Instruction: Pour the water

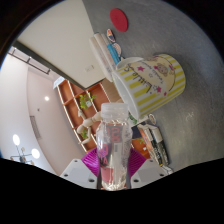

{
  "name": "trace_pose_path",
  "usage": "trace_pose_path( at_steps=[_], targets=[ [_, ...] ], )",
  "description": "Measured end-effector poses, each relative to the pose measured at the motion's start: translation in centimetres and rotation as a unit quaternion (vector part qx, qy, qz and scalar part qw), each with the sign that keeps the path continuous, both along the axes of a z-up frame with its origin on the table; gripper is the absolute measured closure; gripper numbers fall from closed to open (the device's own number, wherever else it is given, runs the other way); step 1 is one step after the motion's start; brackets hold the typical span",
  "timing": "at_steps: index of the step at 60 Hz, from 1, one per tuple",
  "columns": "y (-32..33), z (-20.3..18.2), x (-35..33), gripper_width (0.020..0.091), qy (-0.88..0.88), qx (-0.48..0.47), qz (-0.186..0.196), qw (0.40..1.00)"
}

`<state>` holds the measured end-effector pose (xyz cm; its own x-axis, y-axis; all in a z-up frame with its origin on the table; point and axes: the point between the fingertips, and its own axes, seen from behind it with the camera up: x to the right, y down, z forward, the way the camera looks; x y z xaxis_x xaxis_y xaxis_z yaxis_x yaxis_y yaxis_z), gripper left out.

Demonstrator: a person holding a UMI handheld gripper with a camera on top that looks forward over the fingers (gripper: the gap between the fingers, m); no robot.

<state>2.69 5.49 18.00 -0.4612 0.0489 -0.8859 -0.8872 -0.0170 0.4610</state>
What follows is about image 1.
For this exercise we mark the white wall switch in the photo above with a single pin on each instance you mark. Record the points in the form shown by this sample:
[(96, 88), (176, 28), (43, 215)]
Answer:
[(90, 68)]

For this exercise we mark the orange wooden shelf unit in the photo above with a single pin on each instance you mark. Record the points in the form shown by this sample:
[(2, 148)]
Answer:
[(71, 95)]

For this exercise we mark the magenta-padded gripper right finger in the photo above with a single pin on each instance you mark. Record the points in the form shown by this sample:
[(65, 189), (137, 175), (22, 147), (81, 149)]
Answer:
[(148, 173)]

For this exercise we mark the black ceiling track rail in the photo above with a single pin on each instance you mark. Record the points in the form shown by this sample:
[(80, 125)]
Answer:
[(28, 60)]

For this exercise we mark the branched ceiling lamp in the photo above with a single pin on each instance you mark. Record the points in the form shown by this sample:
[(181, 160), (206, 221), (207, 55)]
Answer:
[(35, 153)]

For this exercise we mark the clear plastic bottle red label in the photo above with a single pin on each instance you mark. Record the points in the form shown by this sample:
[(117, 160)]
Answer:
[(113, 150)]

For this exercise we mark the yellow striped cartoon mug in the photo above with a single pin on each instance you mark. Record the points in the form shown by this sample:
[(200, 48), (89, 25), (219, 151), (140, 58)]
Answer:
[(153, 83)]

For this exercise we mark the small round printed badge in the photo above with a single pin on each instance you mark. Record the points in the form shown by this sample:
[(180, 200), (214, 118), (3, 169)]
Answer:
[(111, 35), (152, 119), (117, 48)]

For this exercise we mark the ceiling air vent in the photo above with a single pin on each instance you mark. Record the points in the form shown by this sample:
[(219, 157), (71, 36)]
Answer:
[(35, 126)]

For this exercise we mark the recessed ceiling light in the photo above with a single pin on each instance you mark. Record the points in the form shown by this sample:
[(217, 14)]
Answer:
[(46, 98)]

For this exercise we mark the flat round red coaster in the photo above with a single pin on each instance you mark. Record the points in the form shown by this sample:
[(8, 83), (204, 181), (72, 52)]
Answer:
[(119, 20)]

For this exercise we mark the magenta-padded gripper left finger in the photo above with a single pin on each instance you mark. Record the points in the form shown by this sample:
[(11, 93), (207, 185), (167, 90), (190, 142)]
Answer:
[(78, 173)]

